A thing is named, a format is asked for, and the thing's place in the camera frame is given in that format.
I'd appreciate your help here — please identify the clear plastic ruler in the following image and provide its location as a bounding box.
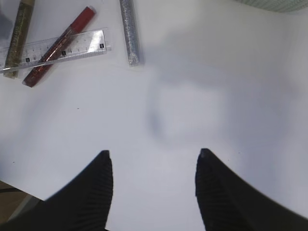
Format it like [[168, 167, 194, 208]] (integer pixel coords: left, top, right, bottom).
[[0, 27, 112, 74]]

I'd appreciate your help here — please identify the gold glitter pen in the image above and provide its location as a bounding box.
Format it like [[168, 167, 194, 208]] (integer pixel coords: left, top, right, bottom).
[[3, 0, 35, 79]]

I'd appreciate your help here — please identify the silver glitter pen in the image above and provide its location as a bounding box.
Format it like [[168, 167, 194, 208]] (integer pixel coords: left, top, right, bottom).
[[119, 0, 144, 67]]

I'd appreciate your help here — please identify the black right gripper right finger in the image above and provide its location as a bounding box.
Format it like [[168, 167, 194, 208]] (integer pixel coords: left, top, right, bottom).
[[195, 148, 308, 231]]

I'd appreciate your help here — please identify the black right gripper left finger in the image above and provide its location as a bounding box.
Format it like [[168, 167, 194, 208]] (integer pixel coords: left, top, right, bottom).
[[0, 150, 113, 231]]

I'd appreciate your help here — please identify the green woven plastic basket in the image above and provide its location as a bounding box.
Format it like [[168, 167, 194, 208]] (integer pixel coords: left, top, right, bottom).
[[235, 0, 308, 13]]

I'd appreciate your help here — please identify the red glitter pen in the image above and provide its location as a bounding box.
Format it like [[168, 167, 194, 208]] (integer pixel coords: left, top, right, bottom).
[[22, 7, 96, 87]]

